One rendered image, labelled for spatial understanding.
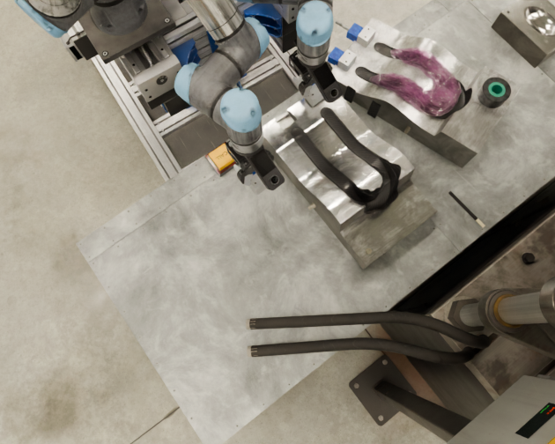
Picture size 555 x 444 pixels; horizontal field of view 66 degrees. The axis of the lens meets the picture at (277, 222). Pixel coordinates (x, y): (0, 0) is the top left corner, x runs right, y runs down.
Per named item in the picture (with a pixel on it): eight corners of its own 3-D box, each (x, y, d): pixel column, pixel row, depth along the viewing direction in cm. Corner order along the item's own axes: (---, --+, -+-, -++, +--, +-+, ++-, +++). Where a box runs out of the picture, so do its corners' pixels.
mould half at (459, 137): (325, 85, 138) (329, 63, 127) (369, 28, 143) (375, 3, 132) (462, 168, 130) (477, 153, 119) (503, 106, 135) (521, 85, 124)
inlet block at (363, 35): (330, 33, 140) (332, 20, 134) (338, 22, 141) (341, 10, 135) (364, 52, 137) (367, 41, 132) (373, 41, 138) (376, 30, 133)
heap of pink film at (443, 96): (365, 85, 131) (370, 70, 123) (395, 44, 134) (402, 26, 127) (439, 129, 127) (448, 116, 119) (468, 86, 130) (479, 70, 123)
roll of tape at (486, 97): (471, 98, 123) (477, 92, 120) (485, 78, 125) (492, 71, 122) (496, 113, 122) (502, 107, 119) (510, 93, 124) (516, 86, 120)
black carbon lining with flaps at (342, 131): (286, 136, 126) (286, 120, 117) (329, 106, 128) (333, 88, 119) (362, 226, 118) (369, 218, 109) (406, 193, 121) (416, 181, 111)
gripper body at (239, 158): (251, 137, 108) (247, 114, 97) (271, 162, 107) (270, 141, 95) (226, 154, 107) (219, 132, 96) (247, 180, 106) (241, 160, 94)
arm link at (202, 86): (209, 64, 94) (248, 90, 92) (175, 101, 91) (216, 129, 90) (202, 40, 86) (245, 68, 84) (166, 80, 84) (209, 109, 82)
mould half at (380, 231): (260, 142, 133) (256, 122, 120) (325, 97, 137) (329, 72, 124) (363, 270, 122) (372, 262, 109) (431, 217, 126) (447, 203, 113)
